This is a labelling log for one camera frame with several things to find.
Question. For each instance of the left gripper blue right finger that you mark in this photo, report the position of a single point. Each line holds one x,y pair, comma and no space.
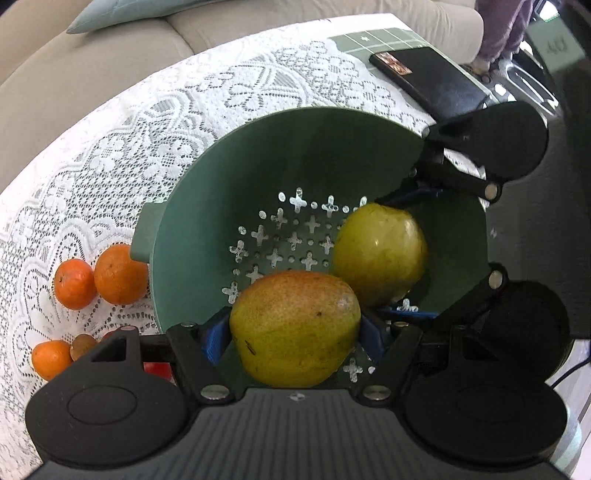
392,344

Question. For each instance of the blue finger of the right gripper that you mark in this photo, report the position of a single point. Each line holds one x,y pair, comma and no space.
466,311
430,179

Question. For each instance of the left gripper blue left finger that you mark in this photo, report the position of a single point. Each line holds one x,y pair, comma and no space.
197,351

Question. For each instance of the red tomato front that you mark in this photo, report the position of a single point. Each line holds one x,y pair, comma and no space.
159,369

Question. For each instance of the orange mandarin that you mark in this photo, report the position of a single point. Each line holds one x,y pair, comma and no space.
51,358
118,279
73,284

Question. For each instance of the brown kiwi fruit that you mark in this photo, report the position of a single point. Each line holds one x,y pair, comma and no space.
81,345

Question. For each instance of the green plastic colander bowl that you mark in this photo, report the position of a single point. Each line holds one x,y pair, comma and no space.
270,196

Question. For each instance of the black notebook with pen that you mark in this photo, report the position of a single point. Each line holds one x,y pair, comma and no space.
433,82

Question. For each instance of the person in purple robe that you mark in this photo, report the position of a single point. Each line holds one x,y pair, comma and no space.
505,23

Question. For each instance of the white lace tablecloth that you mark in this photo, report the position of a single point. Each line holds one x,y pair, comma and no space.
84,192

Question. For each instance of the beige sofa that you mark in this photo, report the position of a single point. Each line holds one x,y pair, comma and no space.
51,79

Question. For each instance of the light blue pillow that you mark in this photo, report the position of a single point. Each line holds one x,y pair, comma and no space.
99,14

